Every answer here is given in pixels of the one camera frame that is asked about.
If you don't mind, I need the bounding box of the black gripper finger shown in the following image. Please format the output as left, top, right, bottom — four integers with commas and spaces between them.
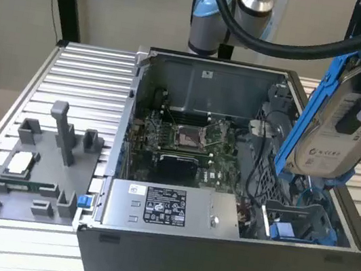
334, 97, 361, 137

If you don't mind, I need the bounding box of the grey perforated disk bay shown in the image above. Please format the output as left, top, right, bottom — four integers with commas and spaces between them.
228, 97, 309, 209

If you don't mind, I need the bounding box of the silver CPU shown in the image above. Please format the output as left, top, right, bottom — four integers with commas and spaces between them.
6, 151, 36, 177

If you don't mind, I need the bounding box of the CPU socket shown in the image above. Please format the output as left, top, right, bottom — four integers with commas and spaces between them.
173, 124, 210, 153

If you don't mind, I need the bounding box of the grey parts rack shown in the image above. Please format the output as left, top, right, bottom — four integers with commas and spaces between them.
0, 91, 112, 234

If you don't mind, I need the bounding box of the black graphics card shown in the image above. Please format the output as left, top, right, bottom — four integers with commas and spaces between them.
155, 151, 200, 182

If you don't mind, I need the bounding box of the dark grey PC case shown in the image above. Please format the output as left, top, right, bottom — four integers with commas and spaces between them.
64, 38, 361, 271

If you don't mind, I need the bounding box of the silver power supply unit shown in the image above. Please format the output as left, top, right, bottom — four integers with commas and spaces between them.
100, 175, 248, 247

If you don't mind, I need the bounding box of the blue case latch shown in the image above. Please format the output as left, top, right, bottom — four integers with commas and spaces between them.
76, 194, 94, 211

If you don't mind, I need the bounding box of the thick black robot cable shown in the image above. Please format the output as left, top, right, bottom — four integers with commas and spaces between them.
199, 0, 361, 72

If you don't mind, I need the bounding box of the green motherboard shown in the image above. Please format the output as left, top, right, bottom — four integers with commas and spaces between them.
123, 101, 252, 199

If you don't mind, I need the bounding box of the black power supply label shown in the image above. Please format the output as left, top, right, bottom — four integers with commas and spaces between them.
141, 185, 191, 230

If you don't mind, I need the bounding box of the metal socket cover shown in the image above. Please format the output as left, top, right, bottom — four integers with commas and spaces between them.
199, 118, 232, 151

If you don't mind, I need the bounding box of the hard disk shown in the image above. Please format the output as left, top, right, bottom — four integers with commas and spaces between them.
271, 35, 361, 192

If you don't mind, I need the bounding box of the black looped case wire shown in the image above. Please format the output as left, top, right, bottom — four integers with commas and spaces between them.
245, 107, 297, 209

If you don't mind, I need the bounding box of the green RAM stick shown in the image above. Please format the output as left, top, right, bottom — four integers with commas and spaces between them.
0, 176, 56, 194

